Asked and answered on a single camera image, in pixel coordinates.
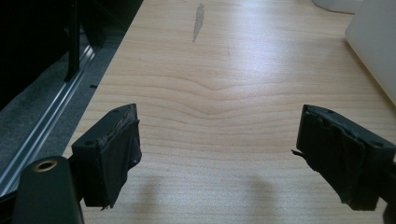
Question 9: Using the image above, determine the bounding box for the black stand leg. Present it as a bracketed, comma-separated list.
[64, 0, 81, 83]

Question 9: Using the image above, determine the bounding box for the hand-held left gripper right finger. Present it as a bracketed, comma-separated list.
[291, 104, 396, 212]

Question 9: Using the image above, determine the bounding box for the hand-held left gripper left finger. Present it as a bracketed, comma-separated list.
[71, 103, 143, 211]

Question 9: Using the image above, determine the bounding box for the white box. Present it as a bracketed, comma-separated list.
[344, 0, 396, 106]

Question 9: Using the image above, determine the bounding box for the aluminium rail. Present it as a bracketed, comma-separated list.
[0, 46, 96, 197]

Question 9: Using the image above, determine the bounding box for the white round container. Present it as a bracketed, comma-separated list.
[312, 0, 364, 15]

